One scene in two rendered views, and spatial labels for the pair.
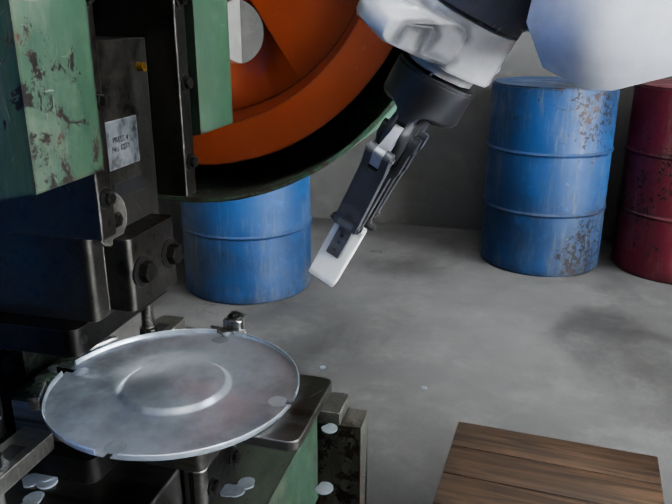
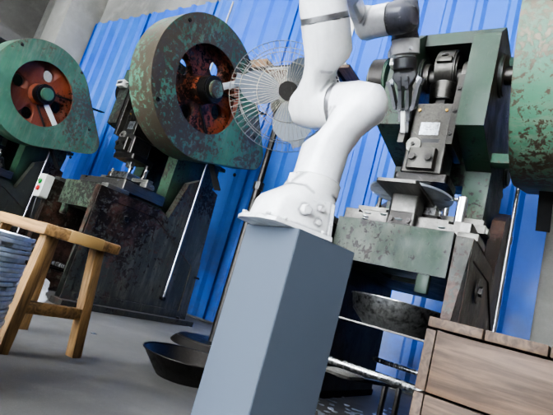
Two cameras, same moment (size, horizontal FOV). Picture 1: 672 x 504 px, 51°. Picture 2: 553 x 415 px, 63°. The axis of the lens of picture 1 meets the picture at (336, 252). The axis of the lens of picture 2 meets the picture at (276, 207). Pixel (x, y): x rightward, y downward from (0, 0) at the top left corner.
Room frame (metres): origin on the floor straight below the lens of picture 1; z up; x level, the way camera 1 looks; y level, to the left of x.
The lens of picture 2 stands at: (0.82, -1.40, 0.30)
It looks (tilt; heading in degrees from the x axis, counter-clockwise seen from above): 11 degrees up; 110
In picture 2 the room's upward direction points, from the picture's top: 16 degrees clockwise
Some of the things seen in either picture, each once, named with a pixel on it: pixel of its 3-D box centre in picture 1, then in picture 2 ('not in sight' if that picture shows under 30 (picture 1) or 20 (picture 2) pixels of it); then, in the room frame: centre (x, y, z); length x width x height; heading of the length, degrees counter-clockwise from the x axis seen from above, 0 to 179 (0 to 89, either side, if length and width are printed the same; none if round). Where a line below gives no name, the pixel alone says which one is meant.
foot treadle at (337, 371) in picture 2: not in sight; (368, 380); (0.73, 0.18, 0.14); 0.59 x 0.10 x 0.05; 75
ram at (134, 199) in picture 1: (86, 166); (430, 140); (0.75, 0.27, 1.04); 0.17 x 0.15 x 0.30; 75
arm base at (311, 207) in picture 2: not in sight; (295, 202); (0.53, -0.46, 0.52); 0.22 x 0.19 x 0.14; 58
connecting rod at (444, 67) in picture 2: not in sight; (444, 91); (0.76, 0.31, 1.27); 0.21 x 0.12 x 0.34; 75
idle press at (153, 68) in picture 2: not in sight; (175, 181); (-0.81, 1.12, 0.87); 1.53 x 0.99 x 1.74; 73
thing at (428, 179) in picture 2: (69, 310); (424, 187); (0.76, 0.31, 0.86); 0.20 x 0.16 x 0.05; 165
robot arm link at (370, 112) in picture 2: not in sight; (342, 132); (0.58, -0.44, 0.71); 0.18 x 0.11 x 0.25; 161
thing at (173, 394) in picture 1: (175, 384); (410, 194); (0.73, 0.19, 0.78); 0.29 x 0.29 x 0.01
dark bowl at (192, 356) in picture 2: not in sight; (188, 366); (0.21, -0.07, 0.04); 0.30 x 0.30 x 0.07
